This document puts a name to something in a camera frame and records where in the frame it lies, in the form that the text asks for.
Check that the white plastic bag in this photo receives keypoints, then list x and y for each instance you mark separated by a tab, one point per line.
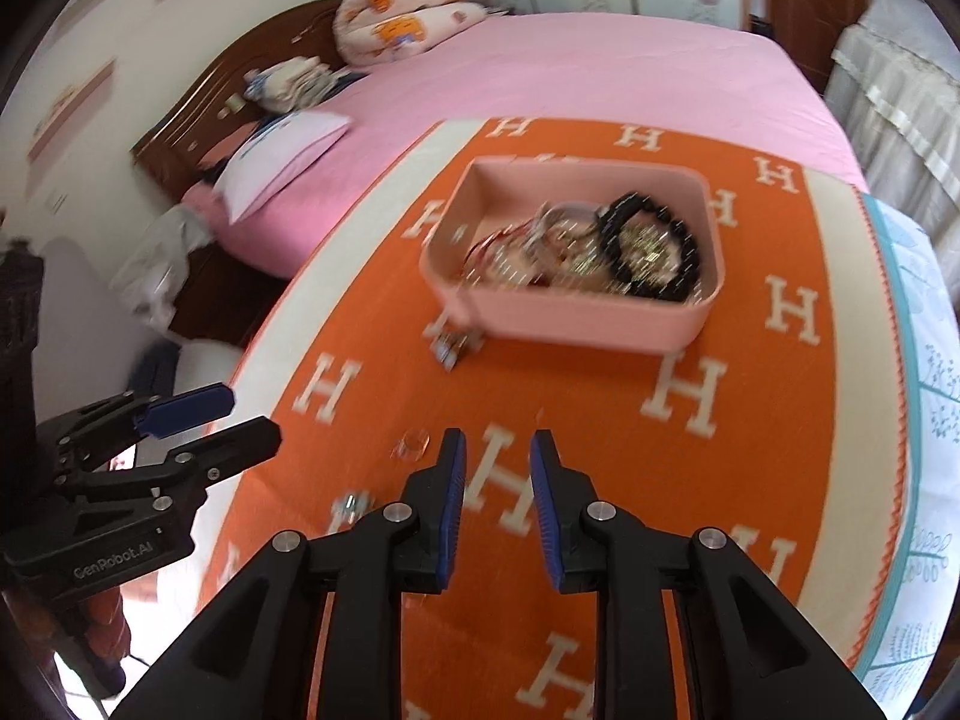
165	262

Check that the folded beige clothes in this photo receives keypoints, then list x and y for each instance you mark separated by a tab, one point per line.
289	82

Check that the pink bed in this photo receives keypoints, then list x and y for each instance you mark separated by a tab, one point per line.
600	67

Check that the white pillow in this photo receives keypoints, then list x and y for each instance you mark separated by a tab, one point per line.
277	165

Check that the pink wall shelf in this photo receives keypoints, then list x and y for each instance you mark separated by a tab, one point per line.
71	109

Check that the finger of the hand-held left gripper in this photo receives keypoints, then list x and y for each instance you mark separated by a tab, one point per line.
232	442
187	409

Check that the orange letter-print blanket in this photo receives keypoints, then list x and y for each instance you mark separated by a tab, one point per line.
600	420

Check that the white lace furniture cover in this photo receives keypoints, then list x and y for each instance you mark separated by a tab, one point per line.
907	90

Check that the gold pearl hair comb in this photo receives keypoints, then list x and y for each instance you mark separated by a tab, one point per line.
645	244

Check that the white tree-print tablecloth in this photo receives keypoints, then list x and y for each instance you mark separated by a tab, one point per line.
930	465

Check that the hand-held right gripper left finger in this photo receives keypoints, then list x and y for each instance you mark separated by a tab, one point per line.
450	517

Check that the dark wooden headboard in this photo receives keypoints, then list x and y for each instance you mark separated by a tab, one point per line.
210	97

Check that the bear-print rolled quilt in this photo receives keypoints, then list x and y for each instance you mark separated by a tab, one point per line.
405	19

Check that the pink jewelry box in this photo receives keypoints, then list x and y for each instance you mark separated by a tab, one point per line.
585	322

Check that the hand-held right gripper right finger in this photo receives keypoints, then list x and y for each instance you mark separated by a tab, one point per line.
544	517

